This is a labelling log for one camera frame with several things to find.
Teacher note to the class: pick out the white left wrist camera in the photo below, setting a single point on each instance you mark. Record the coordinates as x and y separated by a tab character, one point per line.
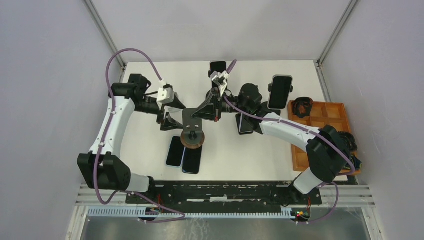
165	95

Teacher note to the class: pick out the wooden base black phone stand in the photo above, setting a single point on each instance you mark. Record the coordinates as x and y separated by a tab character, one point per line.
192	136

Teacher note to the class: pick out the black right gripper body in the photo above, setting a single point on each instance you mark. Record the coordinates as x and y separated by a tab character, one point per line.
216	106

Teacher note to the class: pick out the white framed small phone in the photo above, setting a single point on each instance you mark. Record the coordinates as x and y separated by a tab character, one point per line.
244	126

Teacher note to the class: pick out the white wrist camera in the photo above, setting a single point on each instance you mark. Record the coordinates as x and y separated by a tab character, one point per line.
165	95
220	81

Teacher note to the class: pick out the light blue cased phone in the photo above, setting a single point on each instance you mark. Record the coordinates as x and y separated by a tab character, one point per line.
175	153

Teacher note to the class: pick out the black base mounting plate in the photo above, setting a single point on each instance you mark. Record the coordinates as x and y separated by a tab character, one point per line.
229	197

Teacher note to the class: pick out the white slotted cable duct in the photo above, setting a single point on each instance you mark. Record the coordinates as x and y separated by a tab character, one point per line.
145	212

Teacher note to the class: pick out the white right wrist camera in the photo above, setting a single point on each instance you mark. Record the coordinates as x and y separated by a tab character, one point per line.
220	81

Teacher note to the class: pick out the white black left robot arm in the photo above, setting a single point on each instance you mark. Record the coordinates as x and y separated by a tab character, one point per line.
102	167

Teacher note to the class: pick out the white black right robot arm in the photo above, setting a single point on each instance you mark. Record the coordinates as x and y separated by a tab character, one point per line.
326	151

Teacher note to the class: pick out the white cased phone on stand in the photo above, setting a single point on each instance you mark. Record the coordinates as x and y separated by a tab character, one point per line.
279	90

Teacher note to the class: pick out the black phone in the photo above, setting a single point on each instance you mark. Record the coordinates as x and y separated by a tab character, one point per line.
192	160
217	68

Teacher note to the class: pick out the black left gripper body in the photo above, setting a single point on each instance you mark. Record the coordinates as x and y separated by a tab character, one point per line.
161	117

